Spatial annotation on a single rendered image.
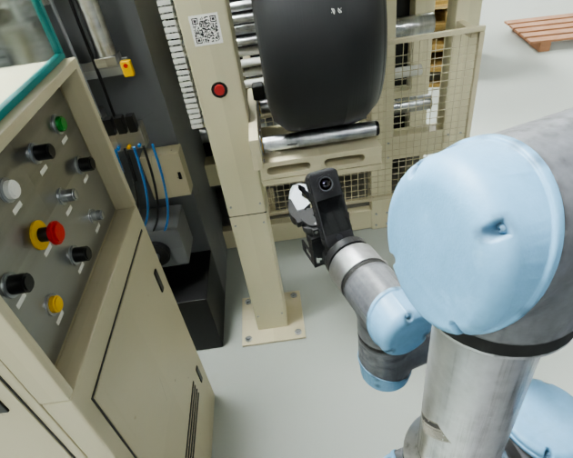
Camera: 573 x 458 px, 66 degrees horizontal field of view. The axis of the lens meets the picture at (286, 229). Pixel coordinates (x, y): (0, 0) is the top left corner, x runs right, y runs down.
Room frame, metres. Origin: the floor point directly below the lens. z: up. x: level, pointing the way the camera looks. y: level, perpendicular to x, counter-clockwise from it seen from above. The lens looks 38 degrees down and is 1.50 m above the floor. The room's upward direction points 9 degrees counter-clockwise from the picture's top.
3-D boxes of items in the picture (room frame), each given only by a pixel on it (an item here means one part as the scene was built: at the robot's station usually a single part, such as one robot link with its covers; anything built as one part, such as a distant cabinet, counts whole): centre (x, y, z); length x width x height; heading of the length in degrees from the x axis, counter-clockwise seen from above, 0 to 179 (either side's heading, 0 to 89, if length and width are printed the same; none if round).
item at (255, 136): (1.31, 0.04, 0.90); 0.40 x 0.03 x 0.10; 179
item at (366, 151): (1.17, -0.13, 0.84); 0.36 x 0.09 x 0.06; 89
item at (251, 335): (1.29, 0.12, 0.01); 0.27 x 0.27 x 0.02; 89
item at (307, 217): (0.53, -0.07, 1.04); 0.12 x 0.08 x 0.09; 15
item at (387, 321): (0.38, -0.11, 1.05); 0.11 x 0.08 x 0.09; 15
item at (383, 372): (0.39, -0.13, 0.95); 0.11 x 0.08 x 0.11; 105
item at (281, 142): (1.17, -0.14, 0.90); 0.35 x 0.05 x 0.05; 89
